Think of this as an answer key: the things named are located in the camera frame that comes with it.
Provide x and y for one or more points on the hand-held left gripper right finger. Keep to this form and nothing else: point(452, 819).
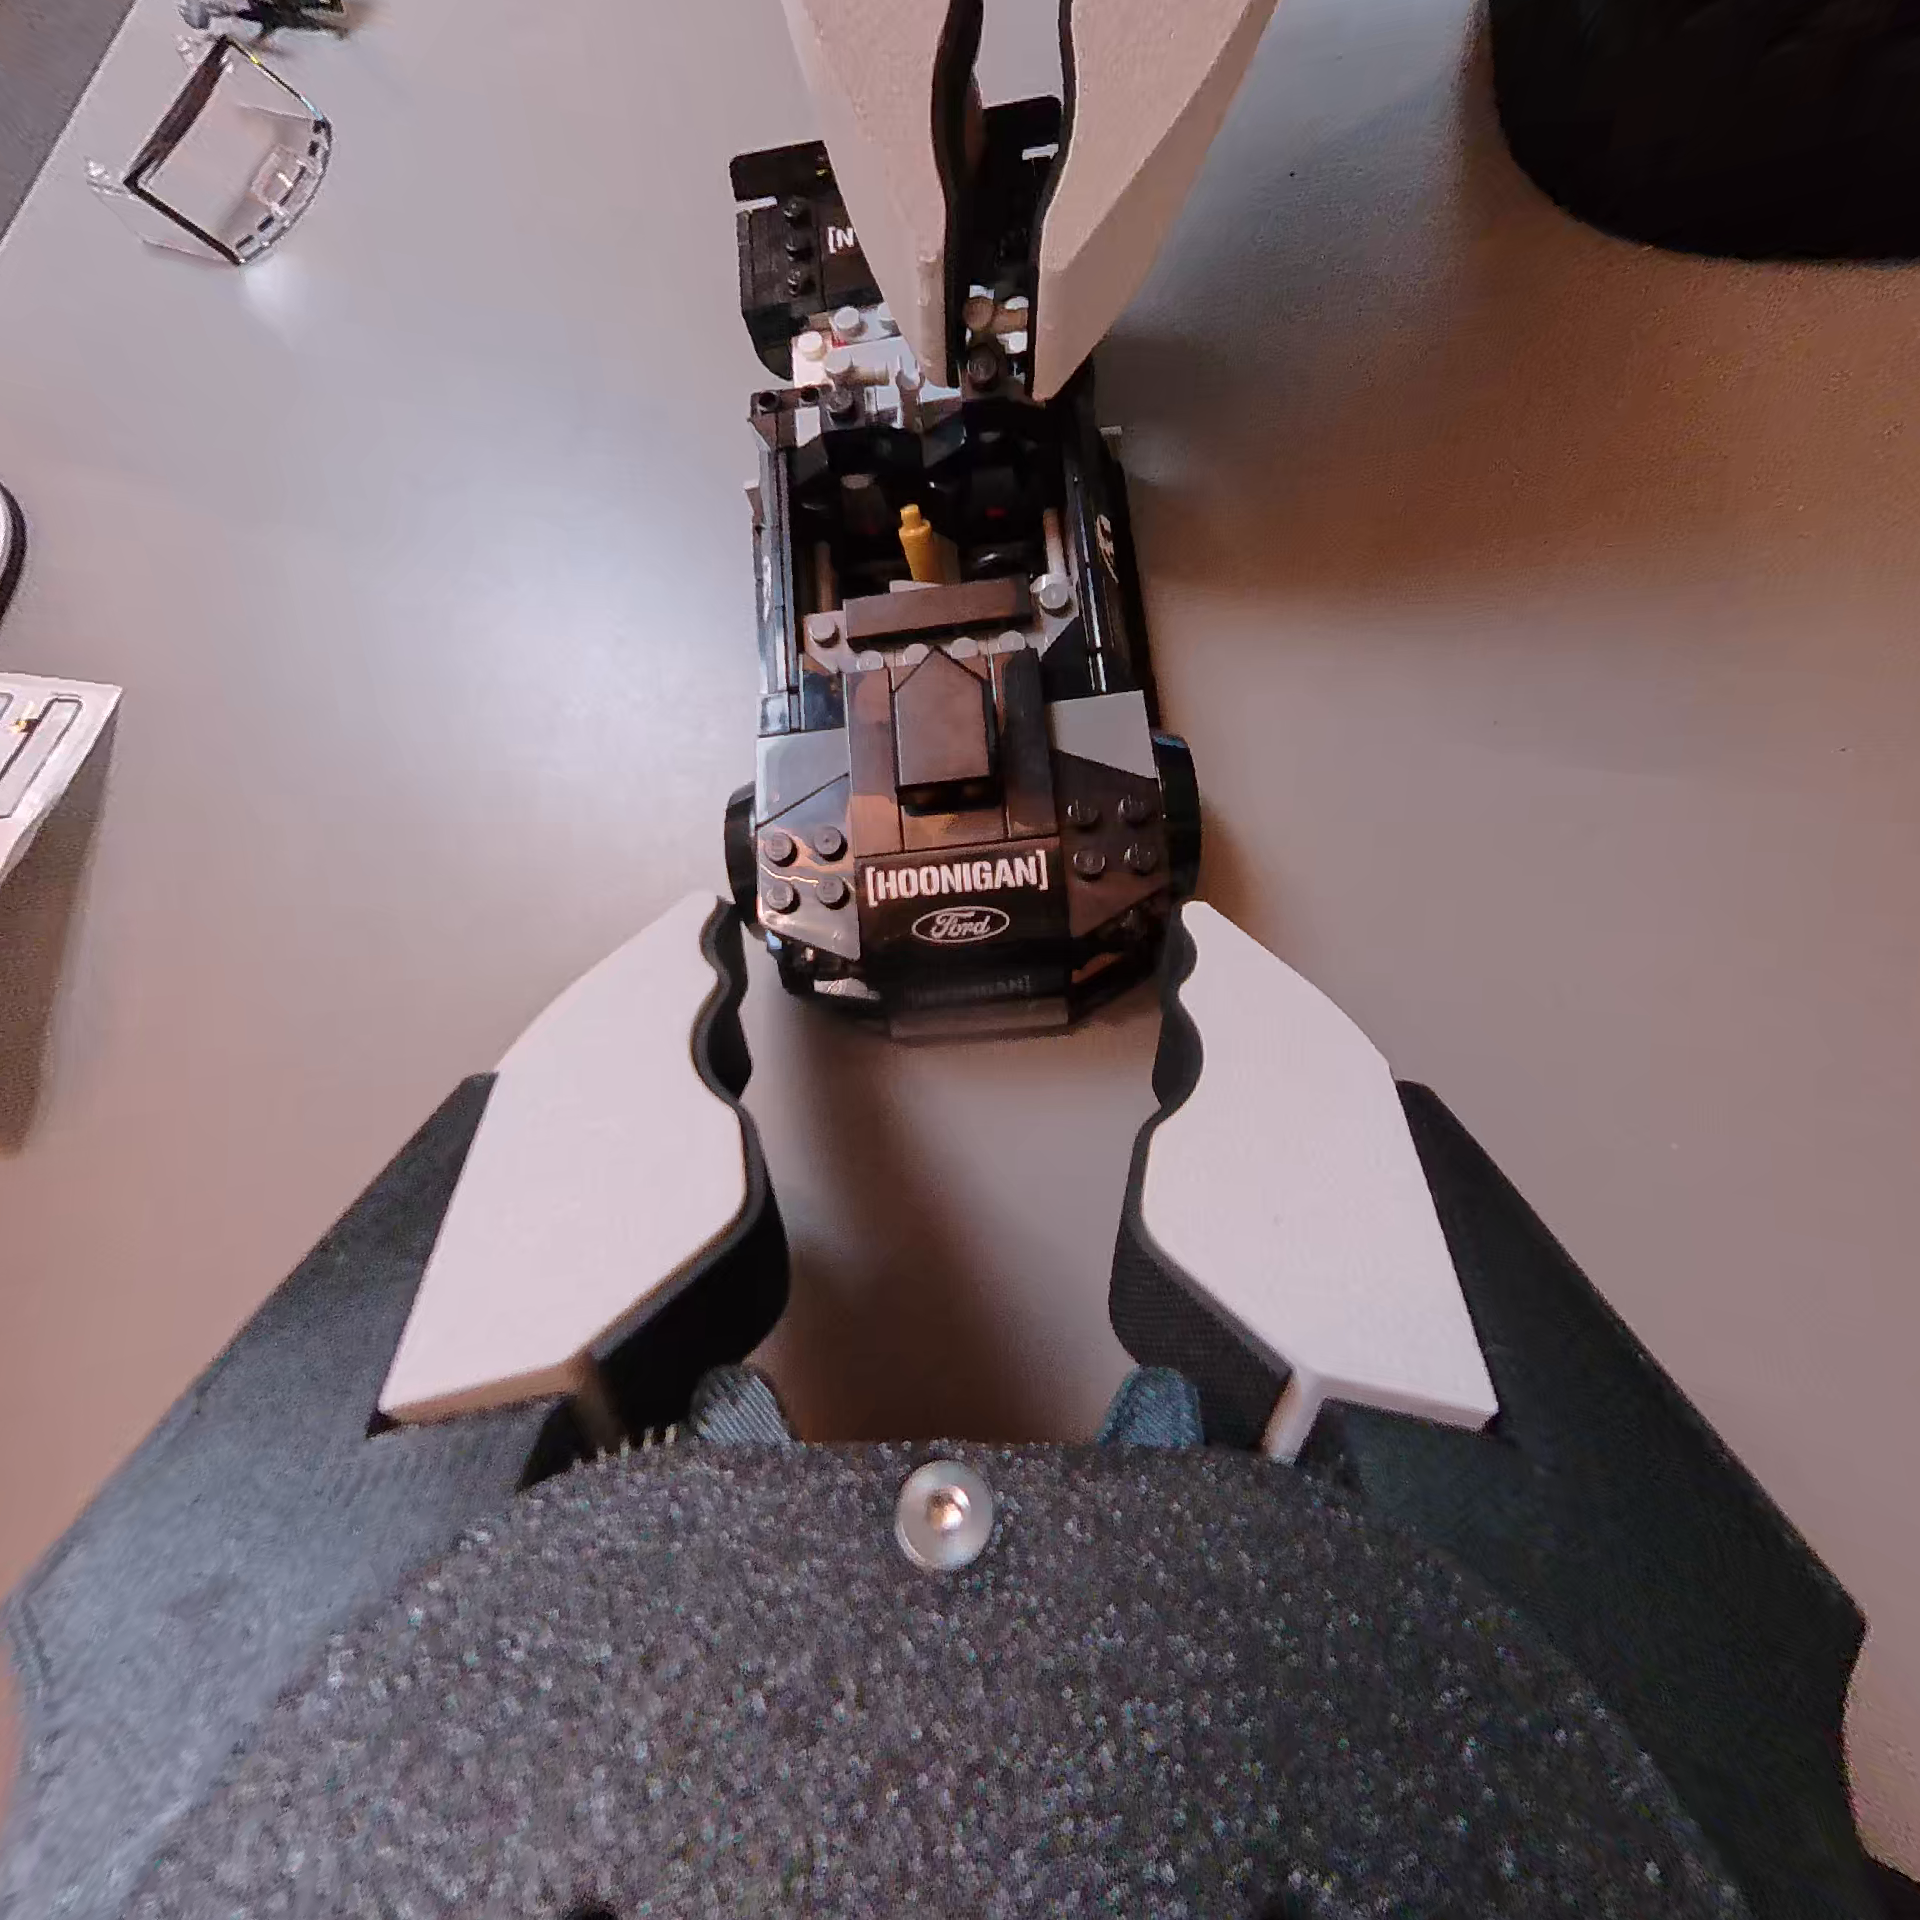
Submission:
point(1307, 1201)

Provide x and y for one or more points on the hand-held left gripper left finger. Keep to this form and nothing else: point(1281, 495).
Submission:
point(585, 1187)

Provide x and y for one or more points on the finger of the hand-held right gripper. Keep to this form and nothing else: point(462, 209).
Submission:
point(871, 153)
point(1141, 153)

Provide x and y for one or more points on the black lego car model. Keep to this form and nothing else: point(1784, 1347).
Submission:
point(960, 750)

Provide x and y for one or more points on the small black lego piece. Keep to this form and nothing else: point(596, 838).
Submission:
point(265, 12)

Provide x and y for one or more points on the clear lego windshield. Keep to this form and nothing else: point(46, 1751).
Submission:
point(219, 157)

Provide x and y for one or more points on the black mesh pad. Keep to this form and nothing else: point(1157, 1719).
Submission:
point(1710, 122)

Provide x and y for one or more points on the white sticker sheet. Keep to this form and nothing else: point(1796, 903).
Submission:
point(46, 750)

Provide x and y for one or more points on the white tray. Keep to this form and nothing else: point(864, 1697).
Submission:
point(9, 541)

